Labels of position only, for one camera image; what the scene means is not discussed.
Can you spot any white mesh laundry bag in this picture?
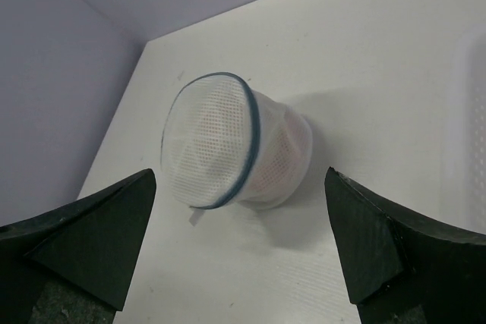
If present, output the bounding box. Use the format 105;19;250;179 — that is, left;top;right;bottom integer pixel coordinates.
160;72;313;211

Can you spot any white plastic basket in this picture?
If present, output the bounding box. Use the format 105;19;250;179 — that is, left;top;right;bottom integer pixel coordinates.
441;24;485;234

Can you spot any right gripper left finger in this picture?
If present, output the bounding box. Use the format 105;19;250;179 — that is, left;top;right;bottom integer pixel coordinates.
1;168;156;323

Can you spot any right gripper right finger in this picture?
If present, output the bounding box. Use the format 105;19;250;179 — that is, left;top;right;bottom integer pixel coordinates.
324;168;485;323

